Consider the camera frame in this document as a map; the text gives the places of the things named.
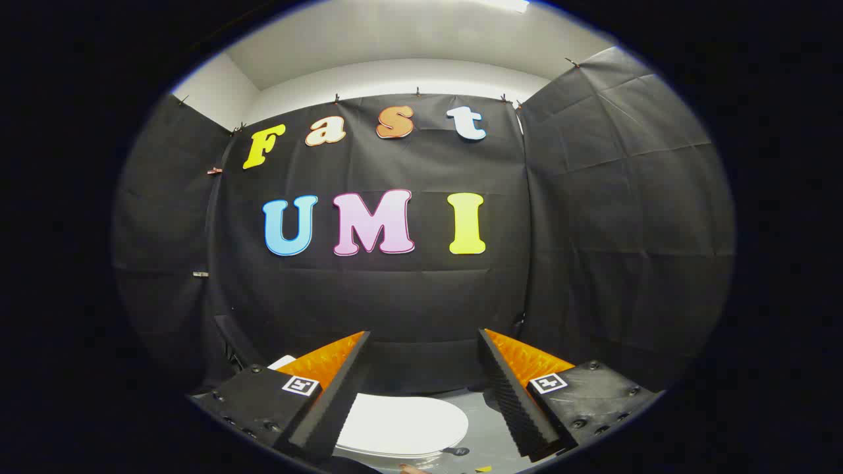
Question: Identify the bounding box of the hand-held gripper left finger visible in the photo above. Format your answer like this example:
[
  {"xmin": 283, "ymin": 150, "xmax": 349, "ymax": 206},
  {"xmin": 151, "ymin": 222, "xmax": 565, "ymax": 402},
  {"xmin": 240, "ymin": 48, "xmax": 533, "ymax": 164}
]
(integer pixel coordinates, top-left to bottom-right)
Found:
[{"xmin": 190, "ymin": 330, "xmax": 371, "ymax": 463}]

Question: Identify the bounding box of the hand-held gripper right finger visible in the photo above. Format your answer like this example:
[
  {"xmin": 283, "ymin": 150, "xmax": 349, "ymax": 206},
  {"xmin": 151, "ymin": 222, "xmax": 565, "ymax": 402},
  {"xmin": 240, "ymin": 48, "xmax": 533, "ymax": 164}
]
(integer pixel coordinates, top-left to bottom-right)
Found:
[{"xmin": 477, "ymin": 328, "xmax": 663, "ymax": 463}]

